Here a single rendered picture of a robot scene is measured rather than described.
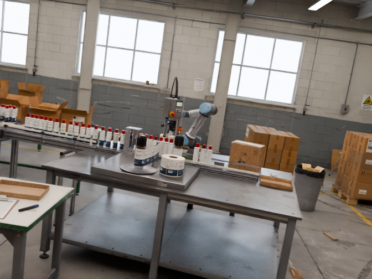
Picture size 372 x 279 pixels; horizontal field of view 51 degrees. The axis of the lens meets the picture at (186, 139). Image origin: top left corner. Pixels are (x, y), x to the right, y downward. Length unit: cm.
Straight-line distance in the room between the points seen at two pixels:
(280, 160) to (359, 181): 135
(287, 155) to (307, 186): 139
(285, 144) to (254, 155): 327
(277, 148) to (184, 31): 369
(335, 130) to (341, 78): 120
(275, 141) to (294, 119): 240
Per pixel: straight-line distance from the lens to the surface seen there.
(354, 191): 695
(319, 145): 969
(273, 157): 718
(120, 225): 388
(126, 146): 382
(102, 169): 325
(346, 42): 972
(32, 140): 440
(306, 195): 599
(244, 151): 395
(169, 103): 380
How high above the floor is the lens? 173
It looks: 9 degrees down
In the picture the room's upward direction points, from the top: 8 degrees clockwise
